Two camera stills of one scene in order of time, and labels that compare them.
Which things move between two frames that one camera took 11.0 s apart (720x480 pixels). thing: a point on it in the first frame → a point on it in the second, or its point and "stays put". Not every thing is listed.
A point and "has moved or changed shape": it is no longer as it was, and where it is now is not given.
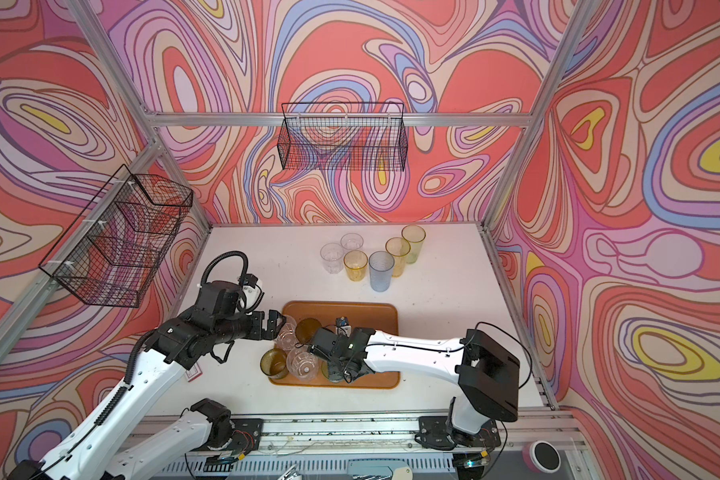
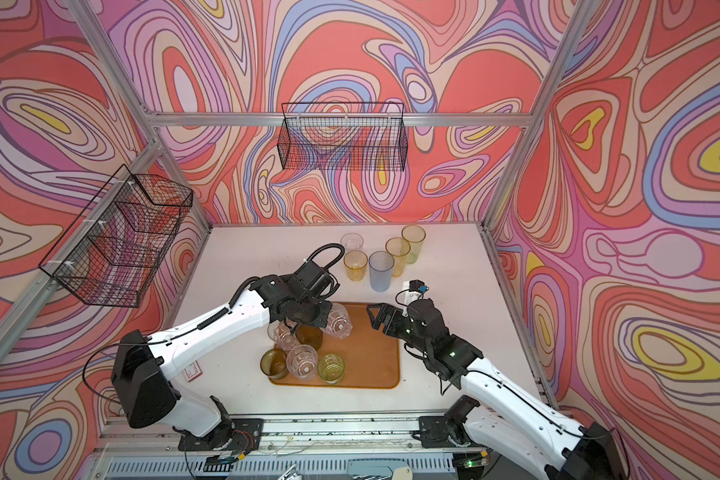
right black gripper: (348, 377) → (385, 309)
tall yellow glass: (399, 247) stays put
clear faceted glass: (288, 337) stays put
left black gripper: (258, 331) → (322, 322)
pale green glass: (333, 372) stays put
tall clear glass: (331, 255) has moved or changed shape
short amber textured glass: (274, 364) stays put
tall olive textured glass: (306, 328) stays put
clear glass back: (302, 365) stays put
